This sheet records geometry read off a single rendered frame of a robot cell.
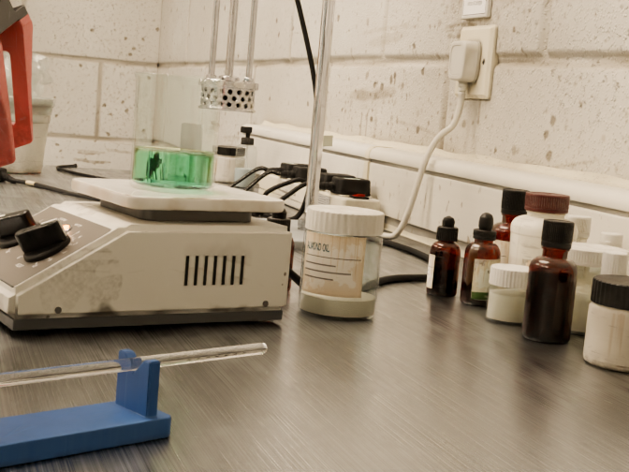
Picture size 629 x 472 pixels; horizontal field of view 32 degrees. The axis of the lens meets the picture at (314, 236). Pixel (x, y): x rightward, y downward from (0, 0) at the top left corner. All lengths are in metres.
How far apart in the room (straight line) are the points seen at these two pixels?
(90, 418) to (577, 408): 0.28
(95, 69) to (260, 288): 2.52
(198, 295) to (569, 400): 0.25
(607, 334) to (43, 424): 0.40
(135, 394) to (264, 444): 0.06
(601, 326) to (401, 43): 0.87
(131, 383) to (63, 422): 0.04
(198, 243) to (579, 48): 0.54
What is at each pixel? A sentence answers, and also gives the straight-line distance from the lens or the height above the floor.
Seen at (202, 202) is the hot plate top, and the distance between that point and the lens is 0.73.
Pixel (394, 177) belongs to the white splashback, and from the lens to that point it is 1.42.
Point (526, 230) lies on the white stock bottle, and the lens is 0.91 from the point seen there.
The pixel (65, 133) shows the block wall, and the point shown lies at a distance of 3.24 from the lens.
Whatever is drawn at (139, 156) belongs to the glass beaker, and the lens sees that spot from 0.76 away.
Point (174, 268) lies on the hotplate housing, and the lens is 0.73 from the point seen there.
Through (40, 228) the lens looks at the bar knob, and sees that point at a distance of 0.72.
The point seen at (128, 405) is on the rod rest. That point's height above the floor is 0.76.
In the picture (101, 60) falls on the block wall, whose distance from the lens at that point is 3.26.
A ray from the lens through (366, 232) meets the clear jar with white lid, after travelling 0.80.
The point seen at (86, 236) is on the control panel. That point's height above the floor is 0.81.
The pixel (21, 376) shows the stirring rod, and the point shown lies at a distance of 0.48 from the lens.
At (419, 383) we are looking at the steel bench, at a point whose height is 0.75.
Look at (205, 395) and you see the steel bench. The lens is 0.58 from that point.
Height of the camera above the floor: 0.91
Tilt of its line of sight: 7 degrees down
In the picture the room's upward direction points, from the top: 5 degrees clockwise
